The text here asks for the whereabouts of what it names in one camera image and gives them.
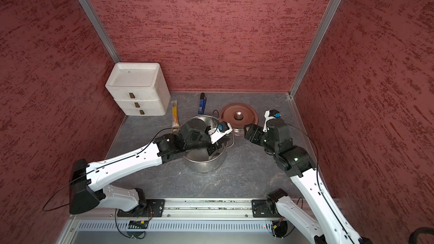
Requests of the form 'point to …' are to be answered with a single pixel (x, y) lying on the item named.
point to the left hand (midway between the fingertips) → (225, 139)
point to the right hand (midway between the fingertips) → (249, 133)
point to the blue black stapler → (202, 104)
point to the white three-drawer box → (139, 88)
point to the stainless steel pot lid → (238, 116)
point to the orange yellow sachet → (175, 122)
